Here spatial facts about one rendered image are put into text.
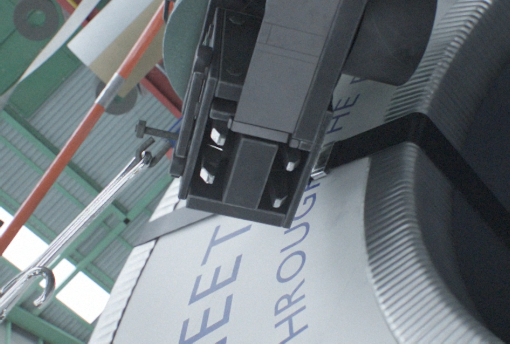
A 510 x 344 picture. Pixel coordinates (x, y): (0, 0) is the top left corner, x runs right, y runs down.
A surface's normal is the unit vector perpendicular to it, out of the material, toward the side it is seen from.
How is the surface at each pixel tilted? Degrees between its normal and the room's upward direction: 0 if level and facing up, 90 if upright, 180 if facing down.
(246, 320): 90
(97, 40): 90
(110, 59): 90
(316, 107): 65
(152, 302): 90
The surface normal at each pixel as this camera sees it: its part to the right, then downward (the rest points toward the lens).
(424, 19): 0.14, 0.03
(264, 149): 0.00, 0.57
